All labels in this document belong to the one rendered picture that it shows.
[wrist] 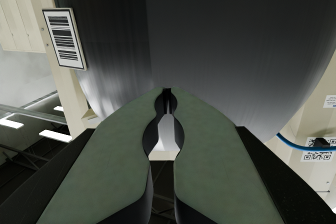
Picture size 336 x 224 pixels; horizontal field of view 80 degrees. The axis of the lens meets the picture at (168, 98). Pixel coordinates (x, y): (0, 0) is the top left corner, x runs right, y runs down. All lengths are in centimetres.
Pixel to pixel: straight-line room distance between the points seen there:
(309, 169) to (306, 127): 13
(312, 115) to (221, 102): 35
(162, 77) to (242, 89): 8
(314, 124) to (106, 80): 47
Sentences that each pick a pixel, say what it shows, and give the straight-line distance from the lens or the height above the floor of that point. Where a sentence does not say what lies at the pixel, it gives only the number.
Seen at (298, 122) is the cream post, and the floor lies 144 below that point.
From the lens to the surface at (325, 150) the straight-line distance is 59.
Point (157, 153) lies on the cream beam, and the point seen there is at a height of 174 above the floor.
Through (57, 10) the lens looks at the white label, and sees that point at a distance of 23.
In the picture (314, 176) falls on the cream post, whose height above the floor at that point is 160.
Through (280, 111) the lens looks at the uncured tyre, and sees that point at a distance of 26.
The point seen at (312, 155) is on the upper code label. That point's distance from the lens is 63.
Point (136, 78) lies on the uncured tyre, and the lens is 21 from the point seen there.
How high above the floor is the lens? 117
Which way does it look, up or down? 25 degrees up
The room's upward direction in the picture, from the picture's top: 177 degrees clockwise
